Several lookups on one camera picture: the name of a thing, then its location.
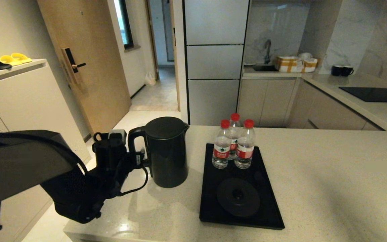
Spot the black induction cooktop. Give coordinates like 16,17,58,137
338,86,387,104

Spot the white plastic bag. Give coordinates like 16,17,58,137
144,71,157,86

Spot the beige kitchen base cabinet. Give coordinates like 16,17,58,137
237,77,384,131

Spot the dark-framed window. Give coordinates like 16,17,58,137
114,0,134,50

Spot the yellow slipper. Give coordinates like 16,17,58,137
11,52,33,64
0,55,23,67

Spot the red-label water bottle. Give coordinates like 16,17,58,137
234,119,256,169
212,119,231,169
229,113,242,160

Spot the tall grey fridge cabinet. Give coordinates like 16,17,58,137
183,0,250,126

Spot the white shoe cabinet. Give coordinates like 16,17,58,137
0,58,92,242

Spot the black electric kettle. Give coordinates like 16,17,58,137
128,116,190,189

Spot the black rectangular tray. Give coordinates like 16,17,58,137
199,143,285,231

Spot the black door lock handle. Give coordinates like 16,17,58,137
61,47,87,85

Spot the metal kitchen faucet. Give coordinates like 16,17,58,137
263,39,272,65

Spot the yellow-taped cardboard box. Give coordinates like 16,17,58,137
274,56,318,73

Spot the black round kettle base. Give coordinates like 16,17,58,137
216,177,261,218

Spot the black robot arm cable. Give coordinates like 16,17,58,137
117,166,149,197

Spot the wooden door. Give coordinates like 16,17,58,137
37,0,132,135

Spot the kitchen sink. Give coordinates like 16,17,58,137
252,64,278,72

